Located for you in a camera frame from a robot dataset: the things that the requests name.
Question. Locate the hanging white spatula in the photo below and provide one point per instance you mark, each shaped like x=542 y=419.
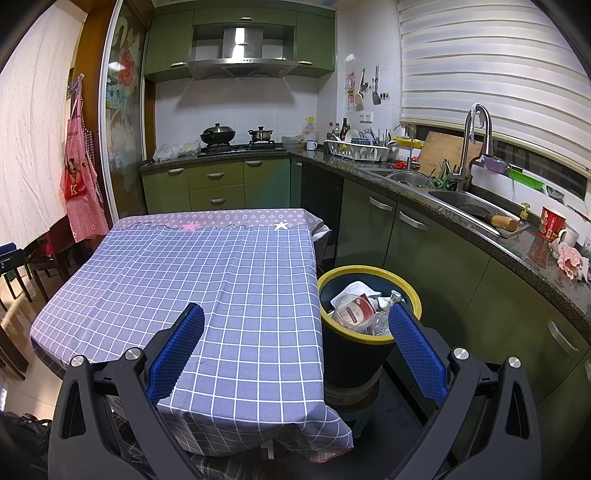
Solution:
x=358 y=99

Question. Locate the steel cooking pot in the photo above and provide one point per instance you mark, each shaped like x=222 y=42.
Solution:
x=261 y=134

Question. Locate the white window blind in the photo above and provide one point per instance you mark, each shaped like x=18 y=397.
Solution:
x=485 y=69

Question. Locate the clear plastic water bottle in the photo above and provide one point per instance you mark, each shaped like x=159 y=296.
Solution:
x=382 y=321

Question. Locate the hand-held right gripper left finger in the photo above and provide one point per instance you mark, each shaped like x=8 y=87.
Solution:
x=178 y=350

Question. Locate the blue checked tablecloth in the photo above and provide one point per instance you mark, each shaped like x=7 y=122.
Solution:
x=184 y=267

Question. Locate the pink cloth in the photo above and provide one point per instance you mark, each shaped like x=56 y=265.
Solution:
x=572 y=263

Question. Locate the dark wooden chair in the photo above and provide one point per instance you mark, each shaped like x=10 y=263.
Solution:
x=51 y=258

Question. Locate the green plastic tray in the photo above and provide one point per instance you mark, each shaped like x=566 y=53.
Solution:
x=526 y=179

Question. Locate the wooden cutting board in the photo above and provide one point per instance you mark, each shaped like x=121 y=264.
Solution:
x=438 y=152

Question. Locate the green vegetables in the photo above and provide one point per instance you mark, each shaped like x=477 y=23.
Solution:
x=441 y=177

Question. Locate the clear plastic bags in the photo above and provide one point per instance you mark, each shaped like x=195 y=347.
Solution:
x=175 y=151

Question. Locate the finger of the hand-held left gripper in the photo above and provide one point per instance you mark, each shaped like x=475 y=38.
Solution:
x=10 y=251

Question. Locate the white ceramic mug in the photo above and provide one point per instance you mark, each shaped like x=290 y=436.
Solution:
x=569 y=237

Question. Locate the red paper cup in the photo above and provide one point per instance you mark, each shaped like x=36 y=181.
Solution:
x=551 y=224

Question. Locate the steel range hood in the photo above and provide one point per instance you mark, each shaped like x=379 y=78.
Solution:
x=240 y=41

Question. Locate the white dish rack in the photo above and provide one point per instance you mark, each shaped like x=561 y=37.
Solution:
x=360 y=151

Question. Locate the hanging black spatula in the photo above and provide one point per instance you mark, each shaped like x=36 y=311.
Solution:
x=376 y=97

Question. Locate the black gas stove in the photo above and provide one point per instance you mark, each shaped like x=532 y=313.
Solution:
x=240 y=148

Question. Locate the green wall cabinet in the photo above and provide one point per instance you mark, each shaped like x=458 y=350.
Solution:
x=315 y=41
x=168 y=46

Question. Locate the purple sponge holder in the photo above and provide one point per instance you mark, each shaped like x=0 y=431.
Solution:
x=493 y=164

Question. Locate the steel colander bowl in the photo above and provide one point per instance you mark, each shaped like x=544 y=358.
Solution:
x=408 y=177

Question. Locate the white enamel mug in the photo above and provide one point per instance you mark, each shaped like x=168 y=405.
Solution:
x=311 y=145

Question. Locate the tall steel faucet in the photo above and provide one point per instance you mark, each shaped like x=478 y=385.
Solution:
x=466 y=134

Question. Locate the dark sauce bottles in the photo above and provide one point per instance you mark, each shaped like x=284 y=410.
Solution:
x=337 y=129

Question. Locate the yellow rimmed trash bin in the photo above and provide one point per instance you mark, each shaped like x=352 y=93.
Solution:
x=351 y=360

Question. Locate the red checked apron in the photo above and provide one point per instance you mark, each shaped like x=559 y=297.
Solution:
x=83 y=184

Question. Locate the yellow cooking oil bottle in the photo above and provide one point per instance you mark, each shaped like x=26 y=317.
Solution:
x=310 y=129

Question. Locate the glass sliding door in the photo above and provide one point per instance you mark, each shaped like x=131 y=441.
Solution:
x=124 y=115

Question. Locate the steel sink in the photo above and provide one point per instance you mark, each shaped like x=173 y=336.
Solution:
x=461 y=203

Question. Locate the small steel faucet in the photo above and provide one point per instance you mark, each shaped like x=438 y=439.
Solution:
x=411 y=138

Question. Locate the black bag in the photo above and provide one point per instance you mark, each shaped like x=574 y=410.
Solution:
x=23 y=443

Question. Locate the black wok with lid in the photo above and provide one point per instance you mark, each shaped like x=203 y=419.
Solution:
x=218 y=134

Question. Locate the red paper noodle bucket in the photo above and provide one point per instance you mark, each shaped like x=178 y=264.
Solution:
x=355 y=314

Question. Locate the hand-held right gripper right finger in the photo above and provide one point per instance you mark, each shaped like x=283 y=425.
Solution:
x=415 y=350

